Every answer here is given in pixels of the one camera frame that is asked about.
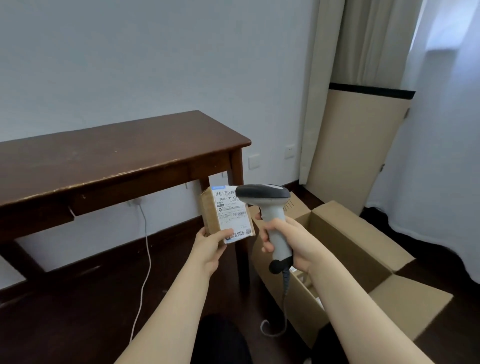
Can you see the beige curtain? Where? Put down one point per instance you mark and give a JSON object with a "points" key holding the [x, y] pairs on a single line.
{"points": [[337, 75]]}

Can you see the items inside cardboard box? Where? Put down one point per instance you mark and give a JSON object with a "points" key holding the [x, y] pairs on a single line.
{"points": [[305, 283]]}

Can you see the person's right fingers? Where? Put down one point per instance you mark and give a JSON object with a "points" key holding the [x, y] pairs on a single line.
{"points": [[267, 234]]}

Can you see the white wall socket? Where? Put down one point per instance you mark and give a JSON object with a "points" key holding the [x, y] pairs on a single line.
{"points": [[289, 150], [254, 161]]}

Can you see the person's left thumb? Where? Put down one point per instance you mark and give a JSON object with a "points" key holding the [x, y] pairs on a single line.
{"points": [[222, 235]]}

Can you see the beige panel with black band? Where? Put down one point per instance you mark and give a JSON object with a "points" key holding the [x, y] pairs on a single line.
{"points": [[354, 150]]}

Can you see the person's right hand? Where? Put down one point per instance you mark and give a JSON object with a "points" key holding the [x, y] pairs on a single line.
{"points": [[294, 243]]}

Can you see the person's left forearm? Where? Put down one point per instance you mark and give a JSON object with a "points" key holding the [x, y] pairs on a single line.
{"points": [[176, 318]]}

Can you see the white sheer curtain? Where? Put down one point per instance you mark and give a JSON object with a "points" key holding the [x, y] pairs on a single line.
{"points": [[438, 142]]}

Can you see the grey handheld barcode scanner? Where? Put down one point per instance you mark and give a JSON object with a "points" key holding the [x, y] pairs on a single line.
{"points": [[273, 221]]}

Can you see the dark brown wooden table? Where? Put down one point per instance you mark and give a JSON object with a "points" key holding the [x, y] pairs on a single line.
{"points": [[112, 168]]}

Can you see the person's left hand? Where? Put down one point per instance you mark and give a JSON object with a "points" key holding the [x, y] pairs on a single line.
{"points": [[208, 249]]}

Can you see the large open cardboard box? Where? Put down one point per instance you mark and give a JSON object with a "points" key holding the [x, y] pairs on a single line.
{"points": [[360, 262]]}

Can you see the person's right forearm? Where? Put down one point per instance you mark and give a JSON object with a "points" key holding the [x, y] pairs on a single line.
{"points": [[360, 315]]}

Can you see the small labelled cardboard parcel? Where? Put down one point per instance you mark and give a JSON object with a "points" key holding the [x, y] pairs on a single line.
{"points": [[225, 212]]}

